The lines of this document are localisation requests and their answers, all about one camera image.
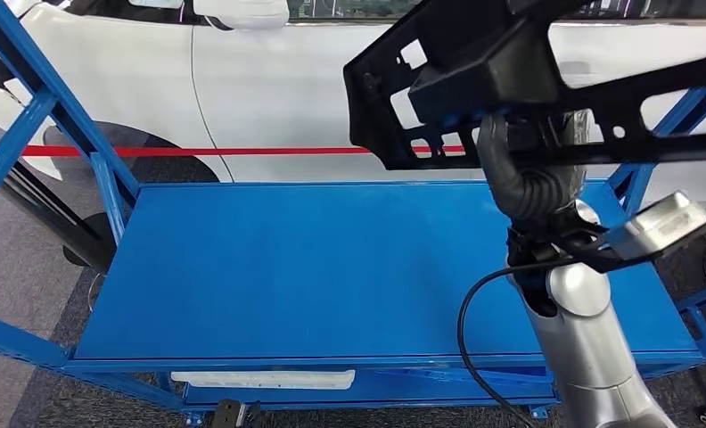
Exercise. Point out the white car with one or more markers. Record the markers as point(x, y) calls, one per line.
point(270, 88)

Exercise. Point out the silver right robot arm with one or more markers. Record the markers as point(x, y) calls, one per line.
point(583, 342)

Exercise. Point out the red barrier belt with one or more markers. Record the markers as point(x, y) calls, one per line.
point(211, 151)

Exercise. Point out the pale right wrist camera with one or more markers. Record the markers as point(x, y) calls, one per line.
point(660, 227)

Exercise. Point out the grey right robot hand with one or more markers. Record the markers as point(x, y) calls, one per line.
point(493, 153)

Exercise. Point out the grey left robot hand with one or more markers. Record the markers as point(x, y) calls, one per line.
point(238, 413)

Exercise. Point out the white plastic bin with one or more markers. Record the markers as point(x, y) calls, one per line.
point(258, 380)

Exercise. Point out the black stanchion with dark base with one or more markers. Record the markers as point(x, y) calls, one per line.
point(87, 242)

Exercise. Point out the black plastic bracket part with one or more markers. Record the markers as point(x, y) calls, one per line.
point(483, 59)

